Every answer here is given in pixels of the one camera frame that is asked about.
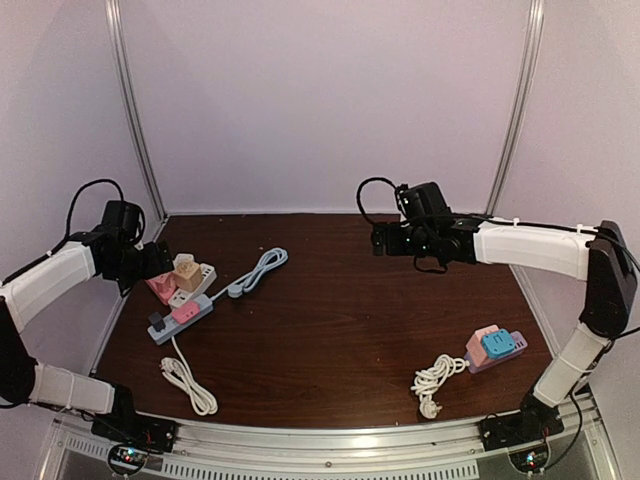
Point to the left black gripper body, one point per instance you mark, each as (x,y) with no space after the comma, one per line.
(135,267)

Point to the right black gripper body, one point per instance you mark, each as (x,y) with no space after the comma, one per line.
(420,244)

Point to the black plug adapter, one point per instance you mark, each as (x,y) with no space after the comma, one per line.
(157,322)

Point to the white power strip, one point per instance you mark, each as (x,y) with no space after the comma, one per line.
(180,297)

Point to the light blue power strip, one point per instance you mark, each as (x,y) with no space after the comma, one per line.
(172,328)

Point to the pink plug adapter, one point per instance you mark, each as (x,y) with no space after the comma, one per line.
(187,312)

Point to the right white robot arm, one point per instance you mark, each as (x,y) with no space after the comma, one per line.
(596,255)

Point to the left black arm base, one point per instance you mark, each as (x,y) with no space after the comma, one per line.
(124,424)

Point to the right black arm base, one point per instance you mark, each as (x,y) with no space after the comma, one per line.
(533,422)

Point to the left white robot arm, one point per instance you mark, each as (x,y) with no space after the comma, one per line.
(86,255)

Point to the beige cube socket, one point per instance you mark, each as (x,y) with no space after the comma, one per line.
(188,276)

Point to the small white cube adapter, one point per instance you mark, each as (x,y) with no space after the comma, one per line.
(182,258)

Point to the light pink cube adapter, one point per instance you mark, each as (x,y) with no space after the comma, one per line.
(476,352)

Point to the blue cube adapter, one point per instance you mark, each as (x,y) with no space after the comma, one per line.
(498,344)

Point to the purple power strip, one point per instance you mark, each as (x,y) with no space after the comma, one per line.
(521,345)

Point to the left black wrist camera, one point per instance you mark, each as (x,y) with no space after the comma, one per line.
(123,217)

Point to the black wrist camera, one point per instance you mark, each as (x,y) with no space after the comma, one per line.
(123,217)
(422,201)

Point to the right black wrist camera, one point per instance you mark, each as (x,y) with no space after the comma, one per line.
(422,201)

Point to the right aluminium frame post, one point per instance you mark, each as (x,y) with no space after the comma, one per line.
(529,60)

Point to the aluminium frame post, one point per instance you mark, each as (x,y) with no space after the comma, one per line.
(132,115)
(529,60)

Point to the left aluminium frame post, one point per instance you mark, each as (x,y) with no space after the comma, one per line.
(132,115)

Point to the aluminium front rail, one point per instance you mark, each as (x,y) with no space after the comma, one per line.
(439,450)

